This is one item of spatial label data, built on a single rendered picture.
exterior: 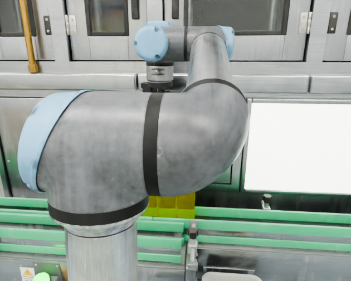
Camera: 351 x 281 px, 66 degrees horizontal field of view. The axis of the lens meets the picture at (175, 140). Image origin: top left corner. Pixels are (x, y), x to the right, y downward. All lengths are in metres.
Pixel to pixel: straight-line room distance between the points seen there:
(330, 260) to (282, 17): 0.75
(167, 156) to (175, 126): 0.03
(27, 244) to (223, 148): 0.79
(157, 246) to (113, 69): 0.58
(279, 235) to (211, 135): 0.70
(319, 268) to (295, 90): 0.55
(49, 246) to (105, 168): 0.69
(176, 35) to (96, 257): 0.47
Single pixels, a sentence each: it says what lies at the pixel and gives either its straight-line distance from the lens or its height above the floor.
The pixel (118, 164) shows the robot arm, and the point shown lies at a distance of 0.26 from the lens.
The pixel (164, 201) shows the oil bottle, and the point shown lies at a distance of 0.86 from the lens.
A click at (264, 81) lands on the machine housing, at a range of 0.92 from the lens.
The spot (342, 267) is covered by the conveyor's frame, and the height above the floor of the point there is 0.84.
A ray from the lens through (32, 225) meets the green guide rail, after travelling 1.04.
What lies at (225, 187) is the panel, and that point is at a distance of 1.01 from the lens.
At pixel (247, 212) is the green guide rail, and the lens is 0.96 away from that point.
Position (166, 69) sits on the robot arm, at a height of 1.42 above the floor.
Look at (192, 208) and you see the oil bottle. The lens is 0.87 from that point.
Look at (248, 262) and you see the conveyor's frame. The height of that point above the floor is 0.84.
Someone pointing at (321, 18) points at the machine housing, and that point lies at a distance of 0.99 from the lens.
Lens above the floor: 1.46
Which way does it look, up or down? 18 degrees down
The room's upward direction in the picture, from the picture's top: straight up
